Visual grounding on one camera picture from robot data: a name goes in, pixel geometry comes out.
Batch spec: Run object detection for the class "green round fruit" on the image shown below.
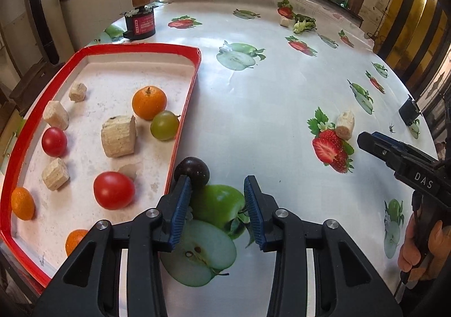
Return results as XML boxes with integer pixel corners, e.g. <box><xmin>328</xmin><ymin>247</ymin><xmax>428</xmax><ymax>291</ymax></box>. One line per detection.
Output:
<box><xmin>150</xmin><ymin>110</ymin><xmax>180</xmax><ymax>141</ymax></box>

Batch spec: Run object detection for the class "green leafy vegetable scrap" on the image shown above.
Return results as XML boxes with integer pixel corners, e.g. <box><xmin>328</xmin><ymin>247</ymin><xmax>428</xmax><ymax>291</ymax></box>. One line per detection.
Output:
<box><xmin>293</xmin><ymin>14</ymin><xmax>317</xmax><ymax>35</ymax></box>

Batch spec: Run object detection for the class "fruit print plastic tablecloth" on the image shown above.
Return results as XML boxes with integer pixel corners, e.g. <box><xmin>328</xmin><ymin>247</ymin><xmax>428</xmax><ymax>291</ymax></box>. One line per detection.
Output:
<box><xmin>95</xmin><ymin>0</ymin><xmax>439</xmax><ymax>317</ymax></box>

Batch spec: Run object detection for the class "orange mandarin with stem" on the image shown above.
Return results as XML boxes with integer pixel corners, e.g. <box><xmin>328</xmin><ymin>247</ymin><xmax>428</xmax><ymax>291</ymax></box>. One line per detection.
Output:
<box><xmin>132</xmin><ymin>87</ymin><xmax>167</xmax><ymax>120</ymax></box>

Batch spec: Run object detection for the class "dark purple plum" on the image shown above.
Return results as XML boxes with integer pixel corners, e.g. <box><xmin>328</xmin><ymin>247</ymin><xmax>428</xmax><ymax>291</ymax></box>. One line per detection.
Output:
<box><xmin>174</xmin><ymin>157</ymin><xmax>211</xmax><ymax>194</ymax></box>

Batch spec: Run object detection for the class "yellow cabinet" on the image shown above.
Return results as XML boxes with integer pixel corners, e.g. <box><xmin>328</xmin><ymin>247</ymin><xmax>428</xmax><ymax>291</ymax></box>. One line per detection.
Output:
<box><xmin>0</xmin><ymin>106</ymin><xmax>25</xmax><ymax>177</ymax></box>

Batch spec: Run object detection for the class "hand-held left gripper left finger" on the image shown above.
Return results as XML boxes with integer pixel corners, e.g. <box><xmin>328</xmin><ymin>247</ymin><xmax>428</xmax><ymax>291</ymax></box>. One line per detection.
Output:
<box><xmin>32</xmin><ymin>175</ymin><xmax>193</xmax><ymax>317</ymax></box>

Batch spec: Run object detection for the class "black jar with red label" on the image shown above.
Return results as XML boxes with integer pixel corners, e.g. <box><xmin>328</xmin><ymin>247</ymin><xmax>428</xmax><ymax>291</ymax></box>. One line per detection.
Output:
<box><xmin>123</xmin><ymin>0</ymin><xmax>156</xmax><ymax>40</ymax></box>

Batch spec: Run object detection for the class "brown round bread chunk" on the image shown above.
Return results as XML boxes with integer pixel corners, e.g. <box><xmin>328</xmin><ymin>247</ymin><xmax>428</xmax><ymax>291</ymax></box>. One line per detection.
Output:
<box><xmin>101</xmin><ymin>115</ymin><xmax>137</xmax><ymax>158</ymax></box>

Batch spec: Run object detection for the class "person's right hand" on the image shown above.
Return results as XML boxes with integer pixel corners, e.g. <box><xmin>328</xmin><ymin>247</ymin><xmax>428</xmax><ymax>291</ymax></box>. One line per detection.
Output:
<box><xmin>398</xmin><ymin>213</ymin><xmax>451</xmax><ymax>280</ymax></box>

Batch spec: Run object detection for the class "yellow door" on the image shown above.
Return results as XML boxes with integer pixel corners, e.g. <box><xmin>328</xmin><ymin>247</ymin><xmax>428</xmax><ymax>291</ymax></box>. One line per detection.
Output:
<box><xmin>373</xmin><ymin>0</ymin><xmax>451</xmax><ymax>92</ymax></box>

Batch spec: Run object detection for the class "dark vertical pipe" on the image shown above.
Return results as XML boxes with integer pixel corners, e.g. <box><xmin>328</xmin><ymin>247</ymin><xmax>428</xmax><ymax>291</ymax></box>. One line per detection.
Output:
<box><xmin>26</xmin><ymin>0</ymin><xmax>62</xmax><ymax>66</ymax></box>

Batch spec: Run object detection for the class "small red tomato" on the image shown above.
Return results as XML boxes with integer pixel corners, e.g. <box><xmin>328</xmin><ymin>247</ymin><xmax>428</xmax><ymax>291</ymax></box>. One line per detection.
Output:
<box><xmin>41</xmin><ymin>127</ymin><xmax>68</xmax><ymax>158</ymax></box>

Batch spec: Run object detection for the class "small beige bread chunk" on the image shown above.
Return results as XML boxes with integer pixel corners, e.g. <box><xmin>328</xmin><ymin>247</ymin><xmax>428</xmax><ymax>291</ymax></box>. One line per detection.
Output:
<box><xmin>68</xmin><ymin>83</ymin><xmax>88</xmax><ymax>103</ymax></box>
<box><xmin>41</xmin><ymin>158</ymin><xmax>70</xmax><ymax>191</ymax></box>

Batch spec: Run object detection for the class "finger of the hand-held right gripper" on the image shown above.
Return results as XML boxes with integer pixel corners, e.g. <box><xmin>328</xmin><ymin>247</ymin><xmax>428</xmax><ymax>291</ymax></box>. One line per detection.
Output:
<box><xmin>373</xmin><ymin>132</ymin><xmax>437</xmax><ymax>161</ymax></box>
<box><xmin>357</xmin><ymin>132</ymin><xmax>411</xmax><ymax>170</ymax></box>

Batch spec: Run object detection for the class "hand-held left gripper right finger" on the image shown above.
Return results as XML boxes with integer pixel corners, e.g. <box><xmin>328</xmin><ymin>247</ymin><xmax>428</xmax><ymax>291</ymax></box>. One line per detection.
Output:
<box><xmin>244</xmin><ymin>175</ymin><xmax>404</xmax><ymax>317</ymax></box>

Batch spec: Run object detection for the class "small black box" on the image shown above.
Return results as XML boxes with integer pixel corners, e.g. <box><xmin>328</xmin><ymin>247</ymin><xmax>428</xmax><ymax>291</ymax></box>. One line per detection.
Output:
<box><xmin>399</xmin><ymin>94</ymin><xmax>421</xmax><ymax>125</ymax></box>

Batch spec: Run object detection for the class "large red tomato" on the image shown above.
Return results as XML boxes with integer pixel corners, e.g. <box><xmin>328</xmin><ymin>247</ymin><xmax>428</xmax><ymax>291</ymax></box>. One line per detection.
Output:
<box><xmin>93</xmin><ymin>171</ymin><xmax>136</xmax><ymax>211</ymax></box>

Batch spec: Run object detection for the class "large beige bread chunk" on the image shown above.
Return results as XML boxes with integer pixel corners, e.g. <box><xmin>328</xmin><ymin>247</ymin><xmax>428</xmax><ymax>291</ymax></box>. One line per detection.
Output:
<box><xmin>42</xmin><ymin>100</ymin><xmax>70</xmax><ymax>130</ymax></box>

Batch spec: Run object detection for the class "white tray with red rim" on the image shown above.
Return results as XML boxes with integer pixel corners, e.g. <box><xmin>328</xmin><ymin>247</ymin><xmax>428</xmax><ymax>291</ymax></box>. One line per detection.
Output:
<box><xmin>0</xmin><ymin>43</ymin><xmax>202</xmax><ymax>296</ymax></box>

